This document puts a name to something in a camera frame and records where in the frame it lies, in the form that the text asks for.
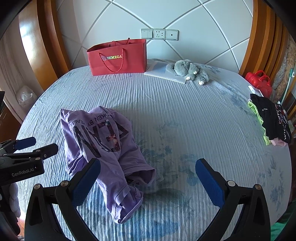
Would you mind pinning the white curtain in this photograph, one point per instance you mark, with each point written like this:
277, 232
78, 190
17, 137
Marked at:
9, 64

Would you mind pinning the white wall panel with dot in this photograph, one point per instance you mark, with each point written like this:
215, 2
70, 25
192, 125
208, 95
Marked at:
172, 35

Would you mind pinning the white wall socket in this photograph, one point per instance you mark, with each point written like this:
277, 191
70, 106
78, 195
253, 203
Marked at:
159, 34

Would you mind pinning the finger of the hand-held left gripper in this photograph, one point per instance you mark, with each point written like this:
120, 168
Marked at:
49, 149
25, 142

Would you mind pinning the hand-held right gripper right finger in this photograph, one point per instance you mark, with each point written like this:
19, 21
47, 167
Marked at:
209, 183

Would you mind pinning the pink garment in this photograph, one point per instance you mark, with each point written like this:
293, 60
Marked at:
278, 142

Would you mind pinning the grey plush rabbit toy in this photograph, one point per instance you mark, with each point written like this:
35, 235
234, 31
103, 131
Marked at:
185, 67

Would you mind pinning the bed with teal cover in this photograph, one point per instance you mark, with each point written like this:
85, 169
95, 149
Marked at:
173, 111

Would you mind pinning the red plastic basket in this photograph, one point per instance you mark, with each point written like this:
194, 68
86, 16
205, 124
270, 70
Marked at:
256, 83

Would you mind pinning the person's left hand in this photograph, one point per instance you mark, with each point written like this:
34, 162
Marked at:
15, 199

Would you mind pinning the wooden headboard post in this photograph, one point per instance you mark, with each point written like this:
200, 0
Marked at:
256, 34
53, 34

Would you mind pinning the neon green garment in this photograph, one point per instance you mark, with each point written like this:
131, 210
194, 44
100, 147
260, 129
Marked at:
254, 109

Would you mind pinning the black printed garment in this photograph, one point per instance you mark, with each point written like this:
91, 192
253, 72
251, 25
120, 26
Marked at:
268, 115

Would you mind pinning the white wall switch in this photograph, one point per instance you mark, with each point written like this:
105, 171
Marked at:
147, 33

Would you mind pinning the red paper bag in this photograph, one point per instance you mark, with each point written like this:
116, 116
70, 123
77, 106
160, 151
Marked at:
129, 64

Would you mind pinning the purple printed t-shirt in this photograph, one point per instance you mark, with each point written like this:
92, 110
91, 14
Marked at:
104, 129

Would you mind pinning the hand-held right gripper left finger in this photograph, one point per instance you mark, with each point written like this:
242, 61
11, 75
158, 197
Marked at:
86, 183

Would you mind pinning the white book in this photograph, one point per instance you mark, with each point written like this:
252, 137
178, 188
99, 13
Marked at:
157, 73

